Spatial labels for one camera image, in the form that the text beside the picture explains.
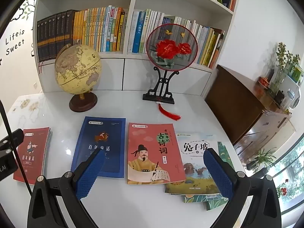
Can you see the dark red book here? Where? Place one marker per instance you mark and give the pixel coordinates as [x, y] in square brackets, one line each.
[35, 156]

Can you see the green potted plant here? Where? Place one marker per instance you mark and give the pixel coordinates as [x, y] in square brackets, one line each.
[262, 158]

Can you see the brown wooden cabinet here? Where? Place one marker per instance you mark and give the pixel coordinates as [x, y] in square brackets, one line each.
[232, 95]

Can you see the blue book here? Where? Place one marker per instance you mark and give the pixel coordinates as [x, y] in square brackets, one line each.
[104, 135]

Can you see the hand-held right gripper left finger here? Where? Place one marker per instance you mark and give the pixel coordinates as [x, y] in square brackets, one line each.
[90, 173]

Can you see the round embroidered peony fan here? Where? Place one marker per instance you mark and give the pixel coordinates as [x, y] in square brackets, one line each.
[171, 47]

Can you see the small red box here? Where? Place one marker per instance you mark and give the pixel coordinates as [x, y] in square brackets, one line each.
[264, 80]

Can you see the row of black books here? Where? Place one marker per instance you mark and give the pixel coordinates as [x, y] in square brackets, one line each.
[54, 35]

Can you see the black carved fan stand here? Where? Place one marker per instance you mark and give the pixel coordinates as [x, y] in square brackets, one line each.
[160, 92]

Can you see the red tassel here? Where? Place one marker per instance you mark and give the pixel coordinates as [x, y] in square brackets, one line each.
[169, 114]

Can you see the salmon red poet book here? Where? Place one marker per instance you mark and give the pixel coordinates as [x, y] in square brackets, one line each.
[147, 137]

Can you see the green box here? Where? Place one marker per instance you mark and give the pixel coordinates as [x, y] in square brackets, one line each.
[297, 74]

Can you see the yellow desk globe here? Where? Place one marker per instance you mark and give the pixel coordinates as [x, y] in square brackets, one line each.
[76, 68]

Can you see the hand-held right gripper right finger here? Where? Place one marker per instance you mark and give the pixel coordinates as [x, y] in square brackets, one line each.
[218, 173]

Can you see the window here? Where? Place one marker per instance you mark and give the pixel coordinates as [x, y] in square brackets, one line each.
[292, 161]

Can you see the row of yellow books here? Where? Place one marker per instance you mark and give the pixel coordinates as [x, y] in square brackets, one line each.
[99, 28]

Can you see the white bookshelf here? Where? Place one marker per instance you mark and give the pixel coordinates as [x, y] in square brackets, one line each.
[114, 71]

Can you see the teal grasshopper cover book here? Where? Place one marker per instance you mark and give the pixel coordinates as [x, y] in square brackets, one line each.
[224, 154]

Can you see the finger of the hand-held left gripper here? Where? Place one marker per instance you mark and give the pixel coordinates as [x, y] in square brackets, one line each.
[13, 137]

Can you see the pale dog cover book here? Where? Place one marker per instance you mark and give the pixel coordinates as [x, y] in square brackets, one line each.
[192, 147]

